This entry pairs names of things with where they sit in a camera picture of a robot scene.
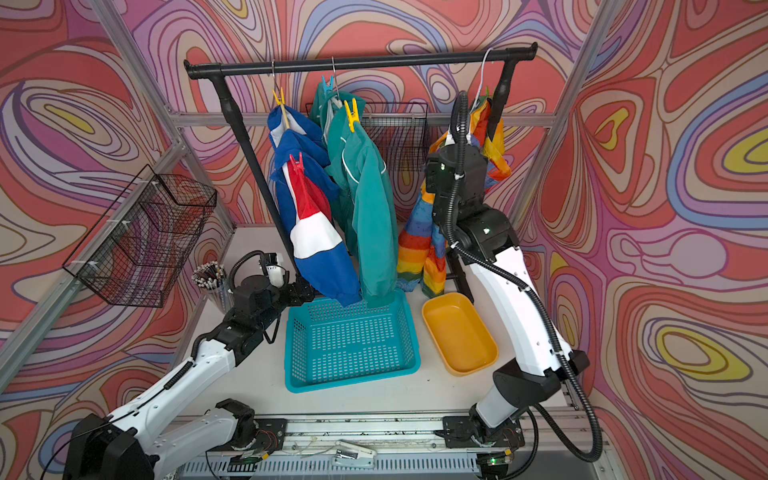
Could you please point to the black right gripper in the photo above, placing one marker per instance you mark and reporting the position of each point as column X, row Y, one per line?
column 432, row 171

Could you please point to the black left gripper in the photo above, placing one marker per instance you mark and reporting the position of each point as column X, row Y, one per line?
column 308, row 294

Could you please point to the rainbow patchwork jacket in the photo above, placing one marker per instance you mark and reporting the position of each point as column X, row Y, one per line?
column 421, row 247

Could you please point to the white wire hanger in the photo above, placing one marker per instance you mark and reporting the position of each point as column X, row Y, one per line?
column 481, row 82

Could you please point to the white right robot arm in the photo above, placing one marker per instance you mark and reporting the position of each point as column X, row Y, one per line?
column 483, row 238

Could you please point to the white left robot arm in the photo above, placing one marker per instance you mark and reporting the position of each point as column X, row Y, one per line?
column 134, row 441

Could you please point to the teal plastic basket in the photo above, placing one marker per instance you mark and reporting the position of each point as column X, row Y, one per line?
column 328, row 345

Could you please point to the teal green jacket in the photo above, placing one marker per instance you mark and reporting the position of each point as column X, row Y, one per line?
column 365, row 212

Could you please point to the clear pencil cup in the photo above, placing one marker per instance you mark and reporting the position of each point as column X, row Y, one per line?
column 212, row 278

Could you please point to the blue white red jacket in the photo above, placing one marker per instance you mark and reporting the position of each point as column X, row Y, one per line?
column 305, row 208

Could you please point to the red clothespin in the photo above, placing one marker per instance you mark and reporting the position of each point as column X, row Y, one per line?
column 296, row 166

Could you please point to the yellow plastic tray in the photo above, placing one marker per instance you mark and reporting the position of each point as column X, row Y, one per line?
column 461, row 337

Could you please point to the yellow clothespin on blue jacket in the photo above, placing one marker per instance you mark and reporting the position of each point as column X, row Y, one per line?
column 279, row 97

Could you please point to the black clothes rack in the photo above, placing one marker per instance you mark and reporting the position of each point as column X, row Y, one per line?
column 458, row 132

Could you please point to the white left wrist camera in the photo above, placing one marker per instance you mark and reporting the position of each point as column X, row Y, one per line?
column 275, row 271

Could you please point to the black wire basket rear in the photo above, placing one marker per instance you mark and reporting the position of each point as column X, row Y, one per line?
column 397, row 129

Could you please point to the black wire basket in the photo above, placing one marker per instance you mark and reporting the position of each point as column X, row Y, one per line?
column 145, row 248
column 397, row 129

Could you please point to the black wire basket left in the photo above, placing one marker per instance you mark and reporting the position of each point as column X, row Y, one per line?
column 145, row 248

